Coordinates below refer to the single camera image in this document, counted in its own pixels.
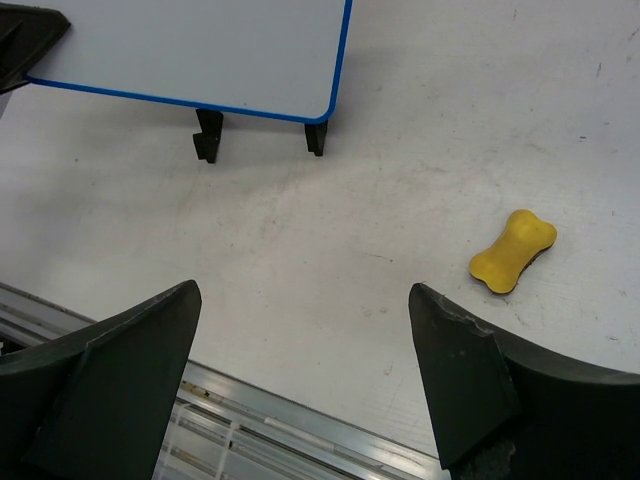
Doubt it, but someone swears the blue framed whiteboard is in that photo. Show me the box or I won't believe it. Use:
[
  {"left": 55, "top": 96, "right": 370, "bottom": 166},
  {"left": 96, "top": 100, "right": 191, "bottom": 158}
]
[{"left": 28, "top": 0, "right": 352, "bottom": 124}]

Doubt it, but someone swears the yellow whiteboard eraser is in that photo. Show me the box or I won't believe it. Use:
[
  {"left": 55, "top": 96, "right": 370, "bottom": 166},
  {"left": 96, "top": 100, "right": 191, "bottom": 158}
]
[{"left": 469, "top": 209, "right": 558, "bottom": 295}]

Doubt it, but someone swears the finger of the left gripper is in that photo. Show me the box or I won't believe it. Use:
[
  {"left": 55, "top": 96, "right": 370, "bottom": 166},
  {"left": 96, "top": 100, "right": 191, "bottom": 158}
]
[{"left": 1, "top": 3, "right": 71, "bottom": 93}]

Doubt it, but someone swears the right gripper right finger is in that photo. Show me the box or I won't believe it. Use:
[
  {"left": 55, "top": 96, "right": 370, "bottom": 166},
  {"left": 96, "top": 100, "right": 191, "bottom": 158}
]
[{"left": 408, "top": 283, "right": 639, "bottom": 479}]

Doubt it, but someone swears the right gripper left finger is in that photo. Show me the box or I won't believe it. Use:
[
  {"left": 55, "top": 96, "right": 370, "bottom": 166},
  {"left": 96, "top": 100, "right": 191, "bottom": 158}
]
[{"left": 1, "top": 280, "right": 202, "bottom": 479}]

